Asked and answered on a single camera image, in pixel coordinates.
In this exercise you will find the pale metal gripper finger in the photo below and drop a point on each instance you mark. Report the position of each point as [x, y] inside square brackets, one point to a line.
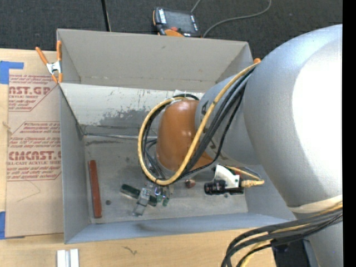
[142, 202]

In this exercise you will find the black cylinder on white bracket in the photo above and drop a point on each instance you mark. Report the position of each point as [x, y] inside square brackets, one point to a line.
[219, 187]

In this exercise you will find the grey metal bin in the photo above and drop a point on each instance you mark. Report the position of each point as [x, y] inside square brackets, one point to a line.
[125, 160]

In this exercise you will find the brown cardboard board red print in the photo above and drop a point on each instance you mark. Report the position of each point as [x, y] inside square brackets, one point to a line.
[33, 199]

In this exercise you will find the red-brown flat block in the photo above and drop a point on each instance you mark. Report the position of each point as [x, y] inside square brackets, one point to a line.
[94, 189]

